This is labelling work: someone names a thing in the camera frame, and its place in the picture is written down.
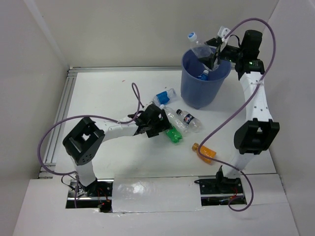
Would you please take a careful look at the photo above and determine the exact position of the clear unlabelled bottle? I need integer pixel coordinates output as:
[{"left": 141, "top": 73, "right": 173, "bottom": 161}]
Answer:
[{"left": 188, "top": 32, "right": 217, "bottom": 59}]

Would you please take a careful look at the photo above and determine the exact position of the blue label water bottle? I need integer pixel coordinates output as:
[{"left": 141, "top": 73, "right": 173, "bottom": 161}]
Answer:
[{"left": 197, "top": 70, "right": 209, "bottom": 81}]

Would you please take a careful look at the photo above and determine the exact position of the green soda bottle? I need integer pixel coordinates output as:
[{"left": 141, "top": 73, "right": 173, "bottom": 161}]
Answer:
[{"left": 165, "top": 126, "right": 183, "bottom": 144}]

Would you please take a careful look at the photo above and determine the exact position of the pepsi black cap bottle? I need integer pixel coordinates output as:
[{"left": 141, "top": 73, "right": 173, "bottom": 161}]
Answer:
[{"left": 176, "top": 109, "right": 202, "bottom": 133}]

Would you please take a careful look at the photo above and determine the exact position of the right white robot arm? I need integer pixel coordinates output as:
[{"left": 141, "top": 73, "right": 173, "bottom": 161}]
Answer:
[{"left": 207, "top": 27, "right": 280, "bottom": 193}]

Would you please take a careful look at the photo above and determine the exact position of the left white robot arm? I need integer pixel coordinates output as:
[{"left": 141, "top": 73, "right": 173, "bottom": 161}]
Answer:
[{"left": 63, "top": 104, "right": 171, "bottom": 196}]

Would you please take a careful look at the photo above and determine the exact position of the blue plastic bin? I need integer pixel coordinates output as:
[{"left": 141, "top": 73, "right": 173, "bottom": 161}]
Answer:
[{"left": 181, "top": 49, "right": 232, "bottom": 109}]

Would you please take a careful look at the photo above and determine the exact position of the clear ribbed white-cap bottle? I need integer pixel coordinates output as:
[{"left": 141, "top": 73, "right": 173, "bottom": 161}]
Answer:
[{"left": 159, "top": 104, "right": 189, "bottom": 137}]

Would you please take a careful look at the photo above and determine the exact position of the crushed blue label bottle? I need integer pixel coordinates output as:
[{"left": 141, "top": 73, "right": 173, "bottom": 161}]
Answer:
[{"left": 152, "top": 88, "right": 177, "bottom": 106}]

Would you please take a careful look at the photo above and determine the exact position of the orange juice bottle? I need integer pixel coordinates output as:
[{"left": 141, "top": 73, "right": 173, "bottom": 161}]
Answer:
[{"left": 191, "top": 143, "right": 217, "bottom": 164}]

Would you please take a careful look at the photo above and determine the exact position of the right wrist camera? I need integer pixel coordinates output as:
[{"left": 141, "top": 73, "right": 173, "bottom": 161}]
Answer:
[{"left": 217, "top": 26, "right": 230, "bottom": 39}]

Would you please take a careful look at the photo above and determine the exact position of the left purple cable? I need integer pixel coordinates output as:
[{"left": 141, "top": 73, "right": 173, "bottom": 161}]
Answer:
[{"left": 38, "top": 82, "right": 146, "bottom": 208}]

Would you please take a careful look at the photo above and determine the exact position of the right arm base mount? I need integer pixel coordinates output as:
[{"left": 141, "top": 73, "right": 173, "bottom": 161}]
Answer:
[{"left": 194, "top": 167, "right": 247, "bottom": 207}]

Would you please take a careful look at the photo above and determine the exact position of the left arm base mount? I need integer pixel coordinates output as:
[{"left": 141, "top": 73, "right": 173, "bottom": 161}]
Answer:
[{"left": 61, "top": 176, "right": 114, "bottom": 213}]

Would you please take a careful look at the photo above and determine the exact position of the aluminium frame rail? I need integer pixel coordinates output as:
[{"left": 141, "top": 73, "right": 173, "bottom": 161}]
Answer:
[{"left": 43, "top": 66, "right": 181, "bottom": 169}]

